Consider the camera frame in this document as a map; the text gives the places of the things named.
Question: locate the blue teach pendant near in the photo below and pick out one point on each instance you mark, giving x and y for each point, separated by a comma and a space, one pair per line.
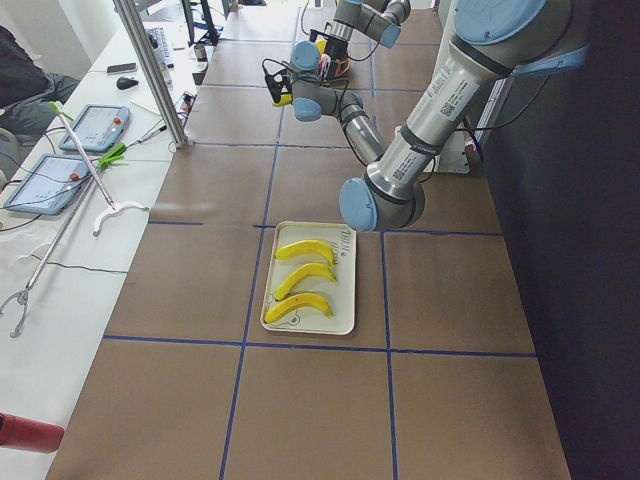
50, 185

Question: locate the red cylinder bottle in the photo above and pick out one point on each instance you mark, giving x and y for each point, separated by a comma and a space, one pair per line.
30, 435

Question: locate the white pedestal column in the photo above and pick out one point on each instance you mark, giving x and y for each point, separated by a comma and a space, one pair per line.
451, 159

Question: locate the blue teach pendant far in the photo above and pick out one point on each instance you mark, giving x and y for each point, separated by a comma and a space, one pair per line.
99, 127

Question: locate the white bear tray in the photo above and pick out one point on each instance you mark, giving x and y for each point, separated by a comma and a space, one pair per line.
340, 294

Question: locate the black smartphone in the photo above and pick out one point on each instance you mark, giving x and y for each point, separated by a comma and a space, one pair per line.
120, 69

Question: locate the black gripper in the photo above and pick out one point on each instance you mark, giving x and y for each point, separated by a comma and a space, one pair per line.
336, 47

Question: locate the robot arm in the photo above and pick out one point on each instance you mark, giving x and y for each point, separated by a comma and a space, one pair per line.
491, 40
377, 20

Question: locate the yellow banana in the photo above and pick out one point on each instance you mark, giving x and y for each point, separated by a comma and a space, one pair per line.
308, 270
284, 100
296, 302
306, 247

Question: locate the aluminium frame post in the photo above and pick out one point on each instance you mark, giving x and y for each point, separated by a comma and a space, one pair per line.
135, 29

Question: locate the long reacher grabber tool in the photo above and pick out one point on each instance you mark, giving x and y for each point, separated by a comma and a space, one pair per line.
113, 208

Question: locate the black computer mouse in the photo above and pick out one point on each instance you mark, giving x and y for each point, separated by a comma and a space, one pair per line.
125, 83

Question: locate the blue teach pendant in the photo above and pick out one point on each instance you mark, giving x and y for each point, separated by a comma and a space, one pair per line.
99, 127
50, 185

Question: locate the brown wicker basket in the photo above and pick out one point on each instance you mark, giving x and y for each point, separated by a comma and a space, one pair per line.
329, 69

